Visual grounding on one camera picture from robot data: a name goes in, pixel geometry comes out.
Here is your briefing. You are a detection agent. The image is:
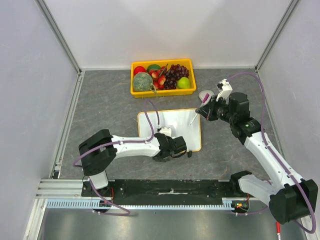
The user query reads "green netted melon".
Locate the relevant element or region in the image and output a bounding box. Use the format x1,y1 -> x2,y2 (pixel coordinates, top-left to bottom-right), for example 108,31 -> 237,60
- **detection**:
132,72 -> 153,92

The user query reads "red marker pen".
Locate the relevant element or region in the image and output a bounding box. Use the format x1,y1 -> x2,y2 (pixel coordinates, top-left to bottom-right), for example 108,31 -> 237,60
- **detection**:
276,222 -> 281,240

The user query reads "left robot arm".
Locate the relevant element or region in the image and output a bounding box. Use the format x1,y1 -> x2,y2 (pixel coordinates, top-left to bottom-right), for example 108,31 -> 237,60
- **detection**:
77,127 -> 187,197

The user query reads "slotted cable duct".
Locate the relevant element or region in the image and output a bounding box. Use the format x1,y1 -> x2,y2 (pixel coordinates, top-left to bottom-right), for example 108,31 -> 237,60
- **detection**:
46,198 -> 235,211

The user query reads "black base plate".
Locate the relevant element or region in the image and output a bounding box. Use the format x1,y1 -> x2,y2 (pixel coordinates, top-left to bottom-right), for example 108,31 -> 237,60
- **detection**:
81,178 -> 261,206

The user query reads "white marker with magenta cap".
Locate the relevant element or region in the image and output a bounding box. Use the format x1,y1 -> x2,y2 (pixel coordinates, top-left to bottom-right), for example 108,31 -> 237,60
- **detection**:
189,93 -> 211,126

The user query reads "dark purple grape bunch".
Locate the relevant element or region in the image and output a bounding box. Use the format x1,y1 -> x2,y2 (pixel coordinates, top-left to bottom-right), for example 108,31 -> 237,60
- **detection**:
164,64 -> 190,90

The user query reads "green pear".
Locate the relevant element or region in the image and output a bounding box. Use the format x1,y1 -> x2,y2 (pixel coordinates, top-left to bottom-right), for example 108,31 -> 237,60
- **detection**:
176,77 -> 191,89

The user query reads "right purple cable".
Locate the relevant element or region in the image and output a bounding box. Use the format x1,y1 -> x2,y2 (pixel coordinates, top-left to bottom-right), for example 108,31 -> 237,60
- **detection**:
226,72 -> 317,235

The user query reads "yellow framed whiteboard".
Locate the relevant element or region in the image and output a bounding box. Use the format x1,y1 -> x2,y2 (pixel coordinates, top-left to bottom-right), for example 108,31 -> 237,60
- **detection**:
137,108 -> 202,152

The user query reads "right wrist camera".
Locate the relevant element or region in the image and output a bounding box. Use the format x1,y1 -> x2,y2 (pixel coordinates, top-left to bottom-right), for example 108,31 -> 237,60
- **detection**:
216,79 -> 233,102

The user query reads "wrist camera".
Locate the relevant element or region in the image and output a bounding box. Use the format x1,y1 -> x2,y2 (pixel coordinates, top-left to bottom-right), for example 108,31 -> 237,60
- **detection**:
216,79 -> 233,102
157,126 -> 172,137

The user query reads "red yellow cherry bunch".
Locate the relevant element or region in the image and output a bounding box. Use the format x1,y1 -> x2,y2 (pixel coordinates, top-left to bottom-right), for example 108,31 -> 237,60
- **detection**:
149,66 -> 168,90

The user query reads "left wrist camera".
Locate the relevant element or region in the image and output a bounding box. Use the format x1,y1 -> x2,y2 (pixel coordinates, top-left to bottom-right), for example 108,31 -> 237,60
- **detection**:
157,126 -> 172,137

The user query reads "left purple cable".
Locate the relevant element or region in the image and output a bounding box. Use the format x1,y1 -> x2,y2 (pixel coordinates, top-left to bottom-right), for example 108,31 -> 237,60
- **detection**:
72,99 -> 161,216

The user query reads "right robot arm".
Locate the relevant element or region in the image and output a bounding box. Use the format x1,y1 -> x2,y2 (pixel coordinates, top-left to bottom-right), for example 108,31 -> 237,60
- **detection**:
196,92 -> 318,224

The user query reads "green orange mango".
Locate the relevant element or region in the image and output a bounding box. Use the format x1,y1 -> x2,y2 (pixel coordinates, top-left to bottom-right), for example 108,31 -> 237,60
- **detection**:
146,64 -> 162,74

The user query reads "yellow plastic bin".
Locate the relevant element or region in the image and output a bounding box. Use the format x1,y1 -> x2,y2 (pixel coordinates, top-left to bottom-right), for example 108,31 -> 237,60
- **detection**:
130,58 -> 197,98

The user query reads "purple cable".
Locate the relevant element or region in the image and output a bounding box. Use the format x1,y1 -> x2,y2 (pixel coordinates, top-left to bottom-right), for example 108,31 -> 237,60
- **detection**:
226,72 -> 317,235
72,99 -> 161,216

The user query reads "red apple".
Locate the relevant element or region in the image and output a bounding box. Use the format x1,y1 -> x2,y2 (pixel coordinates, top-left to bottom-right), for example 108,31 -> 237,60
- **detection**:
133,65 -> 146,76

